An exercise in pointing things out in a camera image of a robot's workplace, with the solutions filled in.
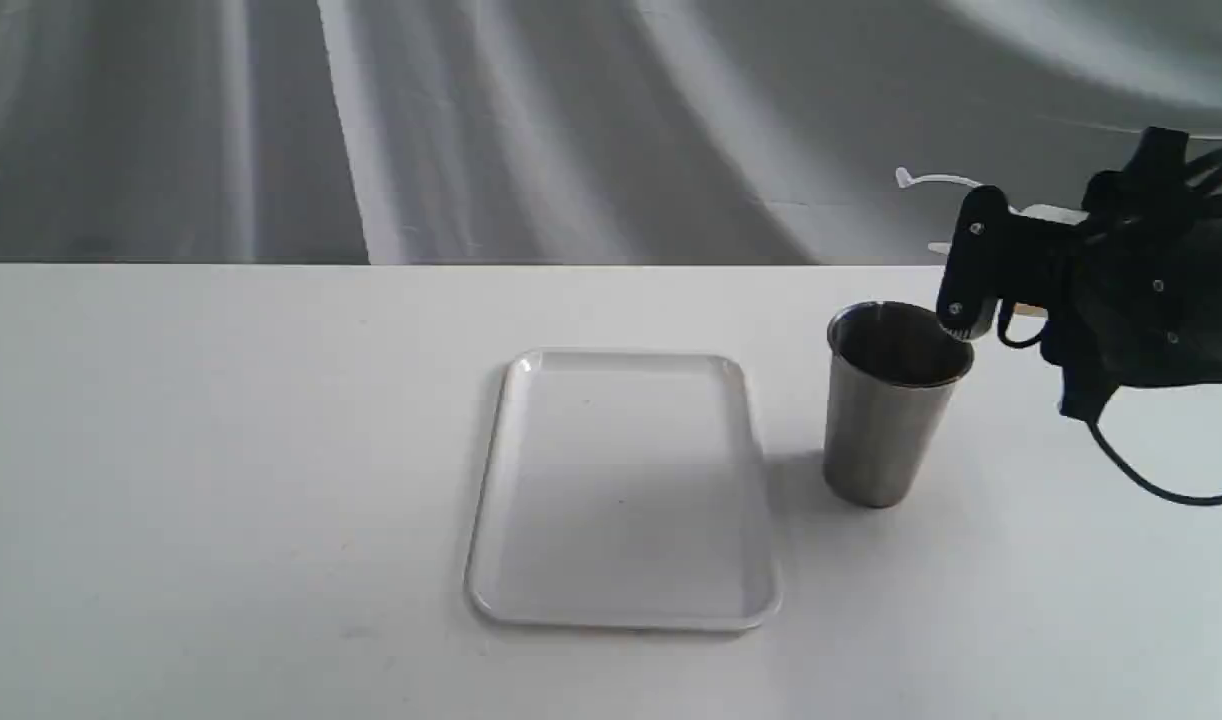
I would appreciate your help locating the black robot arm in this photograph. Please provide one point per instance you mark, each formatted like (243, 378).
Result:
(1132, 293)

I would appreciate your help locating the white rectangular plastic tray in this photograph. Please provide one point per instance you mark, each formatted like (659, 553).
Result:
(624, 490)

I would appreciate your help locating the translucent squeeze bottle amber liquid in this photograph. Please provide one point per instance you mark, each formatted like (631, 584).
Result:
(1046, 212)

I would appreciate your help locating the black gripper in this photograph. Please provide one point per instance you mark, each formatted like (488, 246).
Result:
(1133, 294)

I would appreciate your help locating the stainless steel cup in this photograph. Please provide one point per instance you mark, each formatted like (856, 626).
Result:
(892, 373)

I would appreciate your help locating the grey backdrop cloth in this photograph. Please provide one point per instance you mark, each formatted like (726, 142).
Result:
(569, 132)

